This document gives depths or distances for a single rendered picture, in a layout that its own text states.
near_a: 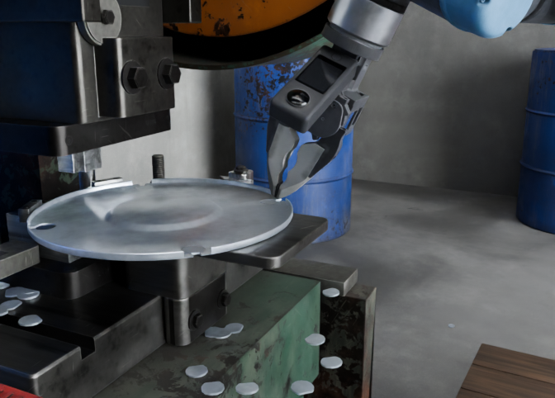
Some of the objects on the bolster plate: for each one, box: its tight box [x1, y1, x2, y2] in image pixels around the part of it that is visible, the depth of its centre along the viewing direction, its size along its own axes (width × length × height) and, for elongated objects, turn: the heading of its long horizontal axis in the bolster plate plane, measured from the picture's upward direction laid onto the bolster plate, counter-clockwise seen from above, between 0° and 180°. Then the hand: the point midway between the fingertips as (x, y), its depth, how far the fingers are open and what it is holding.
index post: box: [229, 165, 254, 184], centre depth 86 cm, size 3×3×10 cm
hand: (277, 189), depth 75 cm, fingers closed
